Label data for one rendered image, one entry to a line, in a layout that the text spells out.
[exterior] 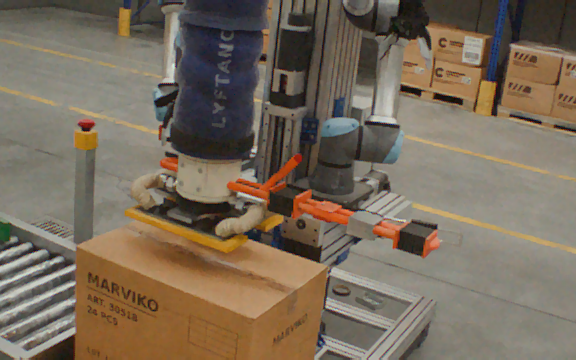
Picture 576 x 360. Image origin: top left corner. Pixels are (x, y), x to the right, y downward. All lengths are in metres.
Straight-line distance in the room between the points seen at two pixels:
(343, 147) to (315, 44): 0.40
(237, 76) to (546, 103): 7.24
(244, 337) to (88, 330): 0.55
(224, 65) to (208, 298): 0.58
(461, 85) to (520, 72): 0.75
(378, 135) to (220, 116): 0.69
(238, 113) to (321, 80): 0.74
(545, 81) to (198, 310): 7.32
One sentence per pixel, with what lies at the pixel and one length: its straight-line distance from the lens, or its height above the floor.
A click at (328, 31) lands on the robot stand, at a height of 1.52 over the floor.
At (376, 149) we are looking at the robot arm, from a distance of 2.46.
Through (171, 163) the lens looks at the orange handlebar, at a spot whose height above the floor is 1.19.
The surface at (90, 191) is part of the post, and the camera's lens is 3.15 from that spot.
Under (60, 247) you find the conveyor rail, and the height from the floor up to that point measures 0.58.
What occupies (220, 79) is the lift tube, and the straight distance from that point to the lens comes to 1.92.
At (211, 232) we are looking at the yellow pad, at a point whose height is 1.08.
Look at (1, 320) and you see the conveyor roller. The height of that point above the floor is 0.54.
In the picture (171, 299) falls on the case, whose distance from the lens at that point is 2.03.
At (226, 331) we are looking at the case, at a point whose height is 0.88.
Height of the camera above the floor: 1.87
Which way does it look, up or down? 19 degrees down
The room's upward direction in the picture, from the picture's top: 7 degrees clockwise
